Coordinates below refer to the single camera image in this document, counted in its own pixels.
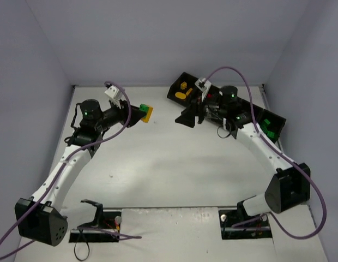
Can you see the green square brick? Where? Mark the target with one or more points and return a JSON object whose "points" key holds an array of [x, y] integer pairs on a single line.
{"points": [[270, 134]]}

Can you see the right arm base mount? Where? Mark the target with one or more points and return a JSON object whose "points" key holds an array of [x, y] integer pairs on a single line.
{"points": [[259, 229]]}

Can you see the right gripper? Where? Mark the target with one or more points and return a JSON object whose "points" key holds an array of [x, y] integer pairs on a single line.
{"points": [[199, 113]]}

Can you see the yellow oval butterfly brick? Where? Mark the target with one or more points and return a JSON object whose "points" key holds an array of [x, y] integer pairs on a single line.
{"points": [[180, 95]]}

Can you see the yellow small brick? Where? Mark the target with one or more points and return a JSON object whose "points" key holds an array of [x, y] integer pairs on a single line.
{"points": [[183, 85]]}

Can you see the green curved brick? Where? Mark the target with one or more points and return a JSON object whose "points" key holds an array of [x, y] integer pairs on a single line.
{"points": [[264, 129]]}

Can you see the green yellow brick stack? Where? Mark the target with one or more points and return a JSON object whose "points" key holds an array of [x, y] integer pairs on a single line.
{"points": [[147, 109]]}

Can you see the black compartment tray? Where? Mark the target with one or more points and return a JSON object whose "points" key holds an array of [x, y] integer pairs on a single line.
{"points": [[235, 110]]}

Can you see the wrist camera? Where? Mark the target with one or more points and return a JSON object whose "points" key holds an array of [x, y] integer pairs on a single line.
{"points": [[204, 86], [114, 94]]}

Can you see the yellow printed brick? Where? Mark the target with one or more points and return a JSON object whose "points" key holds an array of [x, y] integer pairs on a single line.
{"points": [[188, 91]]}

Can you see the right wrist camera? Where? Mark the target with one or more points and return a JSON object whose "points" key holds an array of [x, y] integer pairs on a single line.
{"points": [[204, 86]]}

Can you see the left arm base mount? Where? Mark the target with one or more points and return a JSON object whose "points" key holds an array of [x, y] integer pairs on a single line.
{"points": [[108, 220]]}

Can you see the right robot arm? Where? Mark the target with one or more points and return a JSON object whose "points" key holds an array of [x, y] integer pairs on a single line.
{"points": [[257, 129]]}

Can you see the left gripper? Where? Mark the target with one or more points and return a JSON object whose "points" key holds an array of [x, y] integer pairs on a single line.
{"points": [[125, 115]]}

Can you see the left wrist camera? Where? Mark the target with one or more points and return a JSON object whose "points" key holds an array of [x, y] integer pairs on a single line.
{"points": [[114, 94]]}

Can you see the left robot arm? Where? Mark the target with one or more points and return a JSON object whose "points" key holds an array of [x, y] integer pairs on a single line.
{"points": [[41, 217]]}

